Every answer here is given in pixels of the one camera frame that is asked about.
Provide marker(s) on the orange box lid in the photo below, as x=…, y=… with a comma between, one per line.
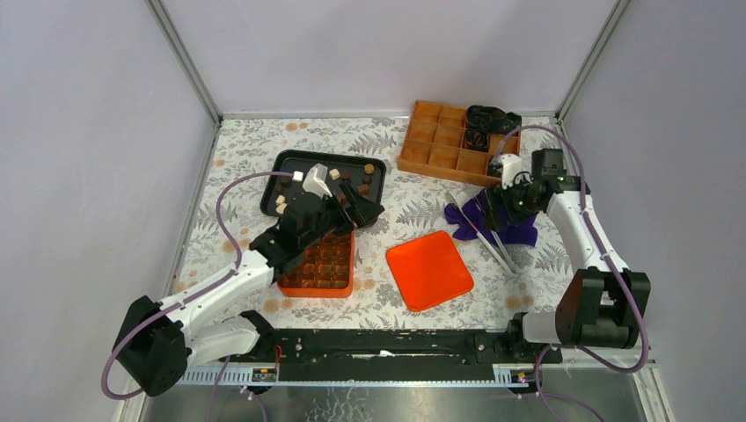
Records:
x=429, y=271

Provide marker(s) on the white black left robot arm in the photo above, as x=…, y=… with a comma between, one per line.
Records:
x=160, y=340

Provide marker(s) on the orange compartment organizer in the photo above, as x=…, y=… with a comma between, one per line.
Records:
x=433, y=146

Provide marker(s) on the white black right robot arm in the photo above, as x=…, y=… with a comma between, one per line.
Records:
x=604, y=303

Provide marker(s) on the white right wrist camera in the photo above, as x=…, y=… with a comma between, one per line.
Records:
x=510, y=165

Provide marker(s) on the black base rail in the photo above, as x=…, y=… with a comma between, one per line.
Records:
x=431, y=356

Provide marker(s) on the purple cloth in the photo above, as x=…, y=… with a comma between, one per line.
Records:
x=471, y=218

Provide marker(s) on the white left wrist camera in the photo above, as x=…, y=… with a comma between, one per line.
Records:
x=315, y=181

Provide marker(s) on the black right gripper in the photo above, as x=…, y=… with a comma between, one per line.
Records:
x=496, y=198

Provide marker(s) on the orange chocolate box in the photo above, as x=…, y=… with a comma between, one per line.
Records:
x=327, y=270

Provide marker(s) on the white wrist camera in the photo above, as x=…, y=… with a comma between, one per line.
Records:
x=315, y=181
x=510, y=165

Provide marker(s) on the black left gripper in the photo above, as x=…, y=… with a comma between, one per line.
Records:
x=360, y=213

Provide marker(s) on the black chocolate tray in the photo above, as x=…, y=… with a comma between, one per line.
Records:
x=365, y=174

